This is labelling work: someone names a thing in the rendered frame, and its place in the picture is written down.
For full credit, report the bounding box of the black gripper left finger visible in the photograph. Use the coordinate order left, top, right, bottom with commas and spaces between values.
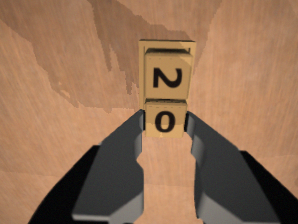
28, 109, 146, 224

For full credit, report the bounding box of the tan shallow rectangular tray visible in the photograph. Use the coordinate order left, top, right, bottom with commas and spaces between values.
139, 39, 197, 110

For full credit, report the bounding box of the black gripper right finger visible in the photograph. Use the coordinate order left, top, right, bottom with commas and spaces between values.
184, 111, 298, 224

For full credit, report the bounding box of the tan cube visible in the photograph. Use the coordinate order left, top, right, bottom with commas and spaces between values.
144, 48, 193, 100
145, 98, 188, 138

